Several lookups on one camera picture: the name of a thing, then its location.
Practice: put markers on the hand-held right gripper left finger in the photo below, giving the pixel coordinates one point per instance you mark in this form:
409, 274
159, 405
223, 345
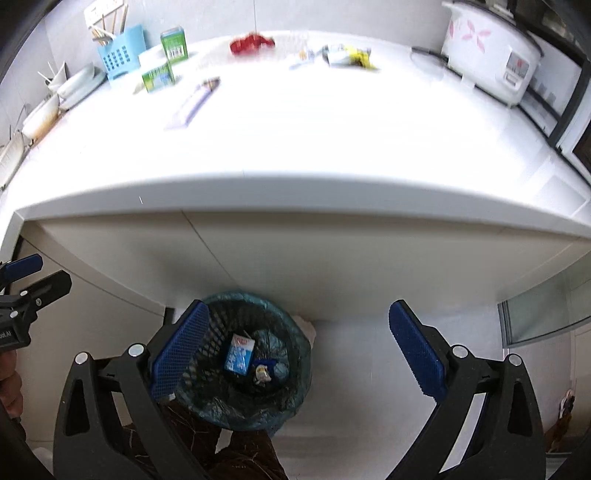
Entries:
180, 350

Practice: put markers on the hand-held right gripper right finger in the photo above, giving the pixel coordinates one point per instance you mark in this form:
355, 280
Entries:
415, 350

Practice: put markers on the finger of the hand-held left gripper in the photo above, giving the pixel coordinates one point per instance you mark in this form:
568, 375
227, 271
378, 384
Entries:
48, 287
23, 266

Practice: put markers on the plastic mesh trash bin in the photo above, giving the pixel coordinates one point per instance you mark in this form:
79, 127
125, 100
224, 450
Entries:
295, 369

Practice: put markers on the purple white wrapper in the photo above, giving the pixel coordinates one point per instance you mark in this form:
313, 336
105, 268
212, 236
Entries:
194, 102

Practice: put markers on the white green carton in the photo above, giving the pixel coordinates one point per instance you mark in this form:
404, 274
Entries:
157, 71

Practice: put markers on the yellow black wrapper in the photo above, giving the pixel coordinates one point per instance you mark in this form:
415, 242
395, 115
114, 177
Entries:
348, 55

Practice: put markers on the small white wrapper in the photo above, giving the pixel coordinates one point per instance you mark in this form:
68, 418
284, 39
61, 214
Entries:
304, 57

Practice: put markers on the red mesh bag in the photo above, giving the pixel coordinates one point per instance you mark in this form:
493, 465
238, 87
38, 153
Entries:
251, 43

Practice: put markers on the person's left hand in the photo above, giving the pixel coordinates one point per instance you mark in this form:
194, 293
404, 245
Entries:
11, 397

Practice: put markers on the blue white milk carton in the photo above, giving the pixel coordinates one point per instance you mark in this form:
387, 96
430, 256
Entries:
238, 354

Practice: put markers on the crumpled white wrapper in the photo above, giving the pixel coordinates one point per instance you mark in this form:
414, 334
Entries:
262, 374

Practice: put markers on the dark blue packet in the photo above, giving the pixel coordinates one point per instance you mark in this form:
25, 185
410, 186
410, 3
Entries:
279, 367

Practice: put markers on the metal strainer pot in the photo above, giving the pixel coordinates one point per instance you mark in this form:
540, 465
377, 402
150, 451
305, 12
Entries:
11, 157

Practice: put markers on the person's brown patterned pants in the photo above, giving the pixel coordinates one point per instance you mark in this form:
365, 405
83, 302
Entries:
240, 457

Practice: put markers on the grey glass cabinet door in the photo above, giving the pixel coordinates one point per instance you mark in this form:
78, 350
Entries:
540, 318

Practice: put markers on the white counter cabinet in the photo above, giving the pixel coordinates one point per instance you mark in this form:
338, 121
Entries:
323, 258

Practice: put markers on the large white bowl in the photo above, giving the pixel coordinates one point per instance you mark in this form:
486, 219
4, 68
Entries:
41, 117

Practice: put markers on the white shoe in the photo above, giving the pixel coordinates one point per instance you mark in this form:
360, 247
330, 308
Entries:
568, 402

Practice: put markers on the white plate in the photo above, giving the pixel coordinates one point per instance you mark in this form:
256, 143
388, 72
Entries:
90, 90

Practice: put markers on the white cup with spoon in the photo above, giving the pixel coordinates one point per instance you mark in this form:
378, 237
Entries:
57, 78

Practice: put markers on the stack of patterned bowls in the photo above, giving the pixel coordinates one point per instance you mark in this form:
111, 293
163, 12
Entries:
76, 81

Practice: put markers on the blue plastic utensil holder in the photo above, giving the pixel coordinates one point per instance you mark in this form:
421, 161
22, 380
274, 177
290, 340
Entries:
121, 55

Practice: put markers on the bundle of wooden chopsticks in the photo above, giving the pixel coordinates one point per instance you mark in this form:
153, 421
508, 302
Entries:
111, 25

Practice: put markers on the green carton with barcode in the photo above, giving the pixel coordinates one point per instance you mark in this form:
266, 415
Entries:
175, 45

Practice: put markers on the black metal shelf rack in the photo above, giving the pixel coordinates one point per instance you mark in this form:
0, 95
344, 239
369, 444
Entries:
571, 106

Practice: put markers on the white floral rice cooker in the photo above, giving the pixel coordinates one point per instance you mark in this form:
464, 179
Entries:
485, 50

